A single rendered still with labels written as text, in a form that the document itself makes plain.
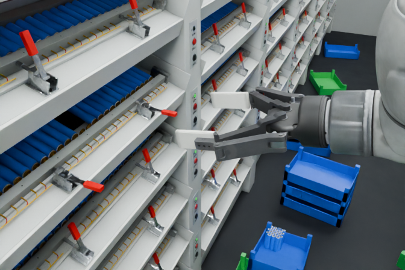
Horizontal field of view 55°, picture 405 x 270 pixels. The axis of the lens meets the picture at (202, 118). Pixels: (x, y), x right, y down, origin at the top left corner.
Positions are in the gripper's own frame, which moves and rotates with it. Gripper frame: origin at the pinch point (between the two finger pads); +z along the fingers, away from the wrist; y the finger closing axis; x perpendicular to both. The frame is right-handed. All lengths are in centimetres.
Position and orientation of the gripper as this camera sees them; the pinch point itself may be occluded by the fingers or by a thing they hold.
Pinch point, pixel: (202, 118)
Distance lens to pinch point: 64.3
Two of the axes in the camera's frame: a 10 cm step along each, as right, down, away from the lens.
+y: 4.1, -4.7, 7.8
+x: -1.9, -8.8, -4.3
